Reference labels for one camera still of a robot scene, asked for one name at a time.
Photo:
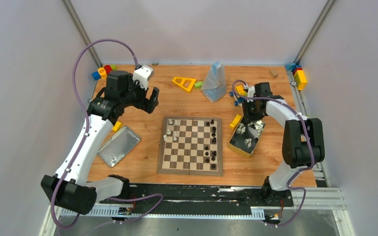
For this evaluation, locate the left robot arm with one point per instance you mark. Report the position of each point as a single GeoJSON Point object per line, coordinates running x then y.
{"type": "Point", "coordinates": [68, 187]}

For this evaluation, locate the small yellow block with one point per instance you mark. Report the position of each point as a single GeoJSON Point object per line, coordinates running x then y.
{"type": "Point", "coordinates": [118, 125]}

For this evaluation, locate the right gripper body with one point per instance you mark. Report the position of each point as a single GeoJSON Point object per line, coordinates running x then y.
{"type": "Point", "coordinates": [251, 113]}

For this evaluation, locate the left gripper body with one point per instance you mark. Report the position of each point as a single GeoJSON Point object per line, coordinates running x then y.
{"type": "Point", "coordinates": [142, 99]}

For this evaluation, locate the colourful cylinder blocks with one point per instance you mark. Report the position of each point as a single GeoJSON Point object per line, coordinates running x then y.
{"type": "Point", "coordinates": [103, 72]}

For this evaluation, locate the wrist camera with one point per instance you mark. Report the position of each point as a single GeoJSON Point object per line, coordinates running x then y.
{"type": "Point", "coordinates": [251, 91]}
{"type": "Point", "coordinates": [142, 75]}

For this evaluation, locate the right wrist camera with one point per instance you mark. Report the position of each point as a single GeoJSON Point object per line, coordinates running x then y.
{"type": "Point", "coordinates": [251, 91]}

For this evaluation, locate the silver tin lid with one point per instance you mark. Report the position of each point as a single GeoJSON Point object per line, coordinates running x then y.
{"type": "Point", "coordinates": [118, 146]}

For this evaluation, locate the brown wooden block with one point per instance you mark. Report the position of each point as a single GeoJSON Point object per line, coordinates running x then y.
{"type": "Point", "coordinates": [273, 73]}

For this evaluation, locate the yellow arch block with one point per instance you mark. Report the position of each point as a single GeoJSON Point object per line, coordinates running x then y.
{"type": "Point", "coordinates": [235, 121]}

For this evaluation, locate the green block by bag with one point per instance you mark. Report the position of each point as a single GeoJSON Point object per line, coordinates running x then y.
{"type": "Point", "coordinates": [198, 85]}

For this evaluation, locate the stacked duplo bricks corner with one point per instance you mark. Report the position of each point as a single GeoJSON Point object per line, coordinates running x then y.
{"type": "Point", "coordinates": [298, 74]}

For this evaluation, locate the yellow tin with chess pieces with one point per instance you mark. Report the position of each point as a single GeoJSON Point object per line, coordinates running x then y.
{"type": "Point", "coordinates": [246, 137]}

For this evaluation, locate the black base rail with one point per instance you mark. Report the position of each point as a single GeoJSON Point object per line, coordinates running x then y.
{"type": "Point", "coordinates": [181, 199]}

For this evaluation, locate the yellow triangle block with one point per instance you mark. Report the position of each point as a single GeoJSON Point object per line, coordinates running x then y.
{"type": "Point", "coordinates": [184, 83]}

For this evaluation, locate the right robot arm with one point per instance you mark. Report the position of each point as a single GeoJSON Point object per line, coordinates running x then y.
{"type": "Point", "coordinates": [302, 146]}

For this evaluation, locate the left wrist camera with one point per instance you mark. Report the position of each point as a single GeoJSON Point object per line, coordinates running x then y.
{"type": "Point", "coordinates": [142, 75]}

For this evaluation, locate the wooden chess board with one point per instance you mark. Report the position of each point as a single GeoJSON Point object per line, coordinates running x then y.
{"type": "Point", "coordinates": [191, 146]}

